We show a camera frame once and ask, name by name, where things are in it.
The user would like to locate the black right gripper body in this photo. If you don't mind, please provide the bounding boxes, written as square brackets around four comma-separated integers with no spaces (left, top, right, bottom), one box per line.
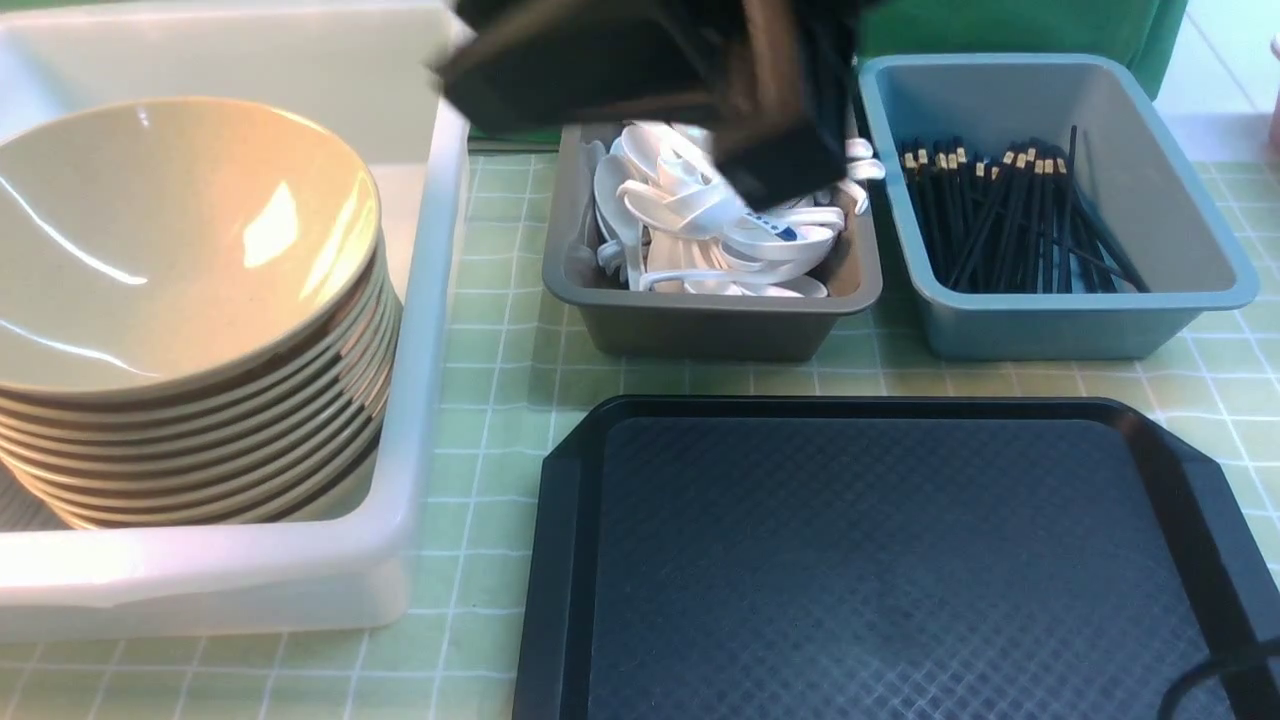
[429,1,863,210]

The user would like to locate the tan noodle bowl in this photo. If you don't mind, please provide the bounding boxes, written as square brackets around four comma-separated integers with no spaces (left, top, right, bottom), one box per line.
[3,97,381,398]

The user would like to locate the pile of white soup spoons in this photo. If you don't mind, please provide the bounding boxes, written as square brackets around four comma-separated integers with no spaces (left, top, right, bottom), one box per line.
[584,123,884,299]

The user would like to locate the grey spoon bin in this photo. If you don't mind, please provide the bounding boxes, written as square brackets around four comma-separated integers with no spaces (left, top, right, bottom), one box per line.
[541,124,883,363]

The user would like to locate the bundle of black chopsticks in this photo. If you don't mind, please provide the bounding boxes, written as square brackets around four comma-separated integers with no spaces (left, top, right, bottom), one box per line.
[899,126,1151,295]

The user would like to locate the blue chopstick bin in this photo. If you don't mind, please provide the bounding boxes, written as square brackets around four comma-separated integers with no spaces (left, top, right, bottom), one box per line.
[859,53,1260,361]

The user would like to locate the green backdrop cloth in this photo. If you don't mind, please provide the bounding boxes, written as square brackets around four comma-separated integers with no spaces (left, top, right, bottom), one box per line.
[467,0,1188,143]

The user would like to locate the large white plastic tub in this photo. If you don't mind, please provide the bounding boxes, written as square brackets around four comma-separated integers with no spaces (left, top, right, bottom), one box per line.
[3,1,470,644]

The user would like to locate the black serving tray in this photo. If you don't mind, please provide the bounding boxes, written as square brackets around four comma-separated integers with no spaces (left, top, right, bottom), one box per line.
[512,396,1277,719]

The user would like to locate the stack of tan bowls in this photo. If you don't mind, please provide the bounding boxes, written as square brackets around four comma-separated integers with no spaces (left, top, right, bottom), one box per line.
[3,341,396,532]

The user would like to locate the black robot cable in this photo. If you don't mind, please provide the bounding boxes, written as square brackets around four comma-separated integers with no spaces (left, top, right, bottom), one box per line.
[1155,641,1280,720]

